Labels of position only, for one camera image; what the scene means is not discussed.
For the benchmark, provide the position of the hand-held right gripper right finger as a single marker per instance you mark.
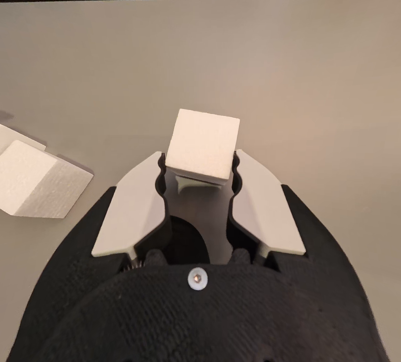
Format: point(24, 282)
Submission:
point(266, 211)

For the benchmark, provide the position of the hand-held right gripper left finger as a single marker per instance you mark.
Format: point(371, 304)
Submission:
point(131, 211)

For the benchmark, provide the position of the white foam cube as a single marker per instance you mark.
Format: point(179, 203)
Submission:
point(31, 177)
point(203, 142)
point(15, 136)

